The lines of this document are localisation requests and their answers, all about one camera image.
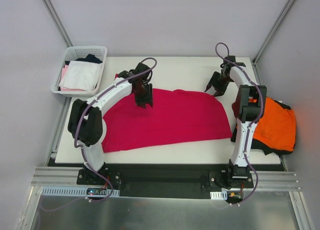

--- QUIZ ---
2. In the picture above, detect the magenta t shirt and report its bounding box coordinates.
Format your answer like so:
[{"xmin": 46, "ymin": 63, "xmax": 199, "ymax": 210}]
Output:
[{"xmin": 102, "ymin": 89, "xmax": 232, "ymax": 153}]

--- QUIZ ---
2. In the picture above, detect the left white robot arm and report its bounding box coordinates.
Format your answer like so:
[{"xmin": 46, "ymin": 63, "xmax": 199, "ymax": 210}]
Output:
[{"xmin": 67, "ymin": 61, "xmax": 154, "ymax": 185}]

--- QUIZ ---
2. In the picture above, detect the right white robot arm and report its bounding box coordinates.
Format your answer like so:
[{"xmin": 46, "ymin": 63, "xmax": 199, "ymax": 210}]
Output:
[{"xmin": 205, "ymin": 55, "xmax": 267, "ymax": 189}]

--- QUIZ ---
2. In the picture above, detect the white plastic basket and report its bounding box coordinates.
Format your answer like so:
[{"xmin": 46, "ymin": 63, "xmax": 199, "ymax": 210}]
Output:
[{"xmin": 51, "ymin": 45, "xmax": 108, "ymax": 97}]

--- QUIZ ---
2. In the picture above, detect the dark navy cloth in basket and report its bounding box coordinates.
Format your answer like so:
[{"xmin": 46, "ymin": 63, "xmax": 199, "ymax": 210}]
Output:
[{"xmin": 76, "ymin": 54, "xmax": 103, "ymax": 64}]

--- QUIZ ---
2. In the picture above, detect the white cloth in basket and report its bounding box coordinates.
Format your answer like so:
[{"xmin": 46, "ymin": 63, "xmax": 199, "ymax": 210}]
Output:
[{"xmin": 68, "ymin": 60, "xmax": 102, "ymax": 91}]

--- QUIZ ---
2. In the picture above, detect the orange folded t shirt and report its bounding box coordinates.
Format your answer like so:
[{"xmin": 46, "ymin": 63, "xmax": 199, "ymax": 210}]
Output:
[{"xmin": 248, "ymin": 96, "xmax": 297, "ymax": 152}]

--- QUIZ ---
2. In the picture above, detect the pink cloth in basket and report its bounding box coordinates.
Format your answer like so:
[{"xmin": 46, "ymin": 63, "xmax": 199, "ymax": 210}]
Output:
[{"xmin": 58, "ymin": 64, "xmax": 85, "ymax": 91}]

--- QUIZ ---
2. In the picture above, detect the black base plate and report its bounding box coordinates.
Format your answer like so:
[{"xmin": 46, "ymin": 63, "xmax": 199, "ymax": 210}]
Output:
[{"xmin": 49, "ymin": 162, "xmax": 285, "ymax": 199}]

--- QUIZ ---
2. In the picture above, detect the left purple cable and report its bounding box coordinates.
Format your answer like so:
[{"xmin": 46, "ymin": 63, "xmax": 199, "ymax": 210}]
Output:
[{"xmin": 39, "ymin": 57, "xmax": 158, "ymax": 212}]

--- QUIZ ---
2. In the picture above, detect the right white cable duct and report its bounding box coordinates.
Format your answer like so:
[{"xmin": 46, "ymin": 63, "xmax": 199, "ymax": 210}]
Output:
[{"xmin": 210, "ymin": 191, "xmax": 228, "ymax": 201}]

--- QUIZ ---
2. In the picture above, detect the white cable duct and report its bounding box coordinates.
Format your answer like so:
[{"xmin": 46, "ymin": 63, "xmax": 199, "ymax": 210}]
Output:
[
  {"xmin": 42, "ymin": 187, "xmax": 120, "ymax": 198},
  {"xmin": 210, "ymin": 191, "xmax": 228, "ymax": 201}
]

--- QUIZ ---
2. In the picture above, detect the right aluminium frame post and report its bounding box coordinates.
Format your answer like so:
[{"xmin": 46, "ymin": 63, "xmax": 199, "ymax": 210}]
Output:
[{"xmin": 251, "ymin": 0, "xmax": 303, "ymax": 66}]

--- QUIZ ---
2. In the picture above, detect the aluminium frame post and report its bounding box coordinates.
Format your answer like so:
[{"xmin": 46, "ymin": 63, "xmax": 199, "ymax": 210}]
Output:
[
  {"xmin": 42, "ymin": 0, "xmax": 73, "ymax": 47},
  {"xmin": 251, "ymin": 0, "xmax": 303, "ymax": 66}
]

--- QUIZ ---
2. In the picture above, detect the aluminium front rail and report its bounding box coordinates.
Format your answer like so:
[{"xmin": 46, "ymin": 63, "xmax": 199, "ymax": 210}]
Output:
[{"xmin": 30, "ymin": 167, "xmax": 302, "ymax": 192}]

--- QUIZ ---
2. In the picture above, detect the left aluminium frame post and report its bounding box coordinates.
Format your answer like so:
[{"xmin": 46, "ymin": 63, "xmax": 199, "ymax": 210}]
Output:
[{"xmin": 42, "ymin": 0, "xmax": 73, "ymax": 47}]

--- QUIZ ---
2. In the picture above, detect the left white cable duct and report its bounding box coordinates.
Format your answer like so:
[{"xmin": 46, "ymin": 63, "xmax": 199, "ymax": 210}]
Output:
[{"xmin": 42, "ymin": 187, "xmax": 120, "ymax": 198}]

